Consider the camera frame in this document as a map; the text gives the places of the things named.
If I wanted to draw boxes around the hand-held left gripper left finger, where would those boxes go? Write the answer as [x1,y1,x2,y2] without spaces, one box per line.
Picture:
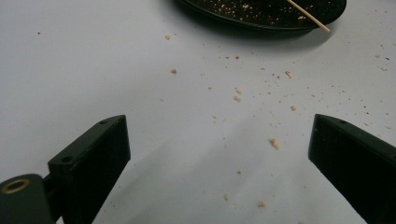
[47,114,132,224]

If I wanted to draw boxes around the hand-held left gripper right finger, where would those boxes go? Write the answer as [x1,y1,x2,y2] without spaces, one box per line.
[307,113,396,224]

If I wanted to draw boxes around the black round plate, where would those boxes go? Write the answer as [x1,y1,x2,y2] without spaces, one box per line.
[174,0,348,32]

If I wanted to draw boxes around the scattered food crumbs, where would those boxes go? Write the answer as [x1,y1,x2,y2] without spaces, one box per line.
[36,30,395,224]

